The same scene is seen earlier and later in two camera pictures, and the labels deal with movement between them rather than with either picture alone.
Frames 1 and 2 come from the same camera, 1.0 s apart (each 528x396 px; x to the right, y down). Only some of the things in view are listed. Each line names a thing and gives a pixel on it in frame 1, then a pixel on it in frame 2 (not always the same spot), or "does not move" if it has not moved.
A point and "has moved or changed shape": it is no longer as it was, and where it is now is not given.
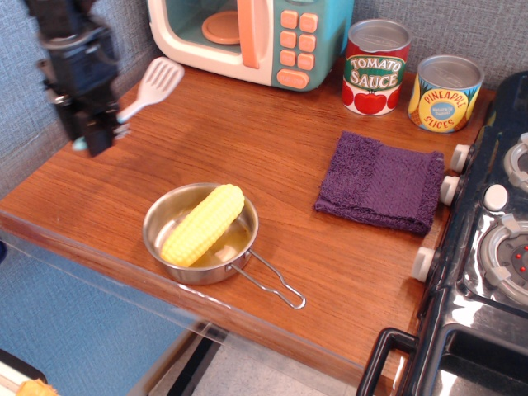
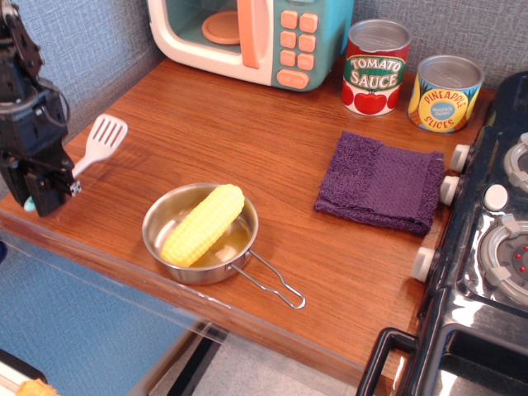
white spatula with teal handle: [159, 76] has moved or changed shape
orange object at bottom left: [35, 388] does not move
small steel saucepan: [199, 233] does not move
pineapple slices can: [445, 93] does not move
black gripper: [79, 68] to [33, 134]
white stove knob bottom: [422, 264] does not move
